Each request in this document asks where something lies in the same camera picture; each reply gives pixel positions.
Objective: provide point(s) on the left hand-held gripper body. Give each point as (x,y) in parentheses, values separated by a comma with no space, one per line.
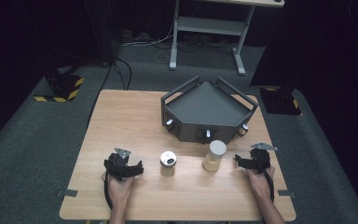
(119,163)

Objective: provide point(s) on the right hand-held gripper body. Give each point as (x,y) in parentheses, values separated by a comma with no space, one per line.
(261,158)

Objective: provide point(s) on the white-lid spice jar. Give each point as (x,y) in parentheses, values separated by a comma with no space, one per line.
(214,157)

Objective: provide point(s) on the silver-lid spice jar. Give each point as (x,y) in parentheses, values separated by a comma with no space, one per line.
(167,165)

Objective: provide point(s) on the dark grey corner rack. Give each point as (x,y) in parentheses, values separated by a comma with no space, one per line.
(205,109)

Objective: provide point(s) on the person's right hand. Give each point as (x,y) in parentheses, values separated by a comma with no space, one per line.
(258,183)

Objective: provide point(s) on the person's left hand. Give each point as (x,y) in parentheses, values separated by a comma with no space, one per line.
(118,189)

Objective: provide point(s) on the grey tape strip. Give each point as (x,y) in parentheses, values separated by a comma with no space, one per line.
(67,193)
(286,193)

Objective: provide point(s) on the black yellow striped base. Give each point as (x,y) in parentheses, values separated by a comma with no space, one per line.
(63,88)
(281,101)

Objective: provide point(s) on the black stand pole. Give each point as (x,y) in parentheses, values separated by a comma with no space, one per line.
(104,31)

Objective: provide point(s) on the grey metal desk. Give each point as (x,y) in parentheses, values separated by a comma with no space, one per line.
(211,26)

